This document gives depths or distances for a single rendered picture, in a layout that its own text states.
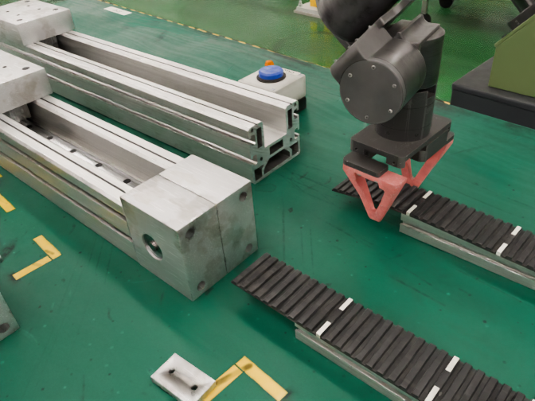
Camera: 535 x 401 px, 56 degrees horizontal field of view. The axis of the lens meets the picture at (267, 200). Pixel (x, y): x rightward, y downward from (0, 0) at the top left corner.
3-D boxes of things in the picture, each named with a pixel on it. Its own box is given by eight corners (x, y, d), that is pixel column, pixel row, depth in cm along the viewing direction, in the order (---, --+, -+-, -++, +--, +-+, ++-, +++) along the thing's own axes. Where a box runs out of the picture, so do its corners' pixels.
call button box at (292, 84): (306, 107, 84) (306, 72, 80) (269, 131, 79) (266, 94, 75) (271, 96, 89) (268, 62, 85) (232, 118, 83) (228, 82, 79)
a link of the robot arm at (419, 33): (454, 14, 47) (396, 8, 50) (431, 36, 42) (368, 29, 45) (443, 83, 51) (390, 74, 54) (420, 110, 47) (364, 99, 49)
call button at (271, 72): (289, 79, 81) (288, 67, 80) (272, 87, 79) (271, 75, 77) (270, 73, 83) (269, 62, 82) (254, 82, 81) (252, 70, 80)
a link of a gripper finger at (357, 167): (338, 217, 58) (341, 146, 52) (373, 189, 62) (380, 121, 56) (390, 242, 54) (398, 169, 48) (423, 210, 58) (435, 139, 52)
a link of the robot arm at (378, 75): (390, -61, 46) (331, 5, 52) (333, -34, 38) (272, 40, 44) (474, 40, 46) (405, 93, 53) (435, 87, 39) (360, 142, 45)
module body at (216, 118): (300, 153, 73) (298, 99, 68) (253, 184, 67) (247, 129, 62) (32, 50, 117) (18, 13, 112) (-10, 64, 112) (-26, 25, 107)
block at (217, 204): (272, 238, 58) (267, 169, 53) (193, 301, 51) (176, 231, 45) (218, 209, 63) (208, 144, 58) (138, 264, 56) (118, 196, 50)
